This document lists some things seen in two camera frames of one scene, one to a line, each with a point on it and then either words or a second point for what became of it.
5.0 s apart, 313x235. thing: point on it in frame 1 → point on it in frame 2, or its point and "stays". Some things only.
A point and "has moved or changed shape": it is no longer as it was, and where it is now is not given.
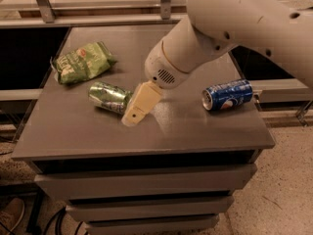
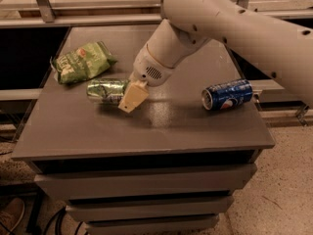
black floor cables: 58,216 stays
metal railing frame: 40,3 stays
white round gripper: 160,68 → 147,69
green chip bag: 81,63 stays
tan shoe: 11,215 stays
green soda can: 110,97 has moved or changed shape
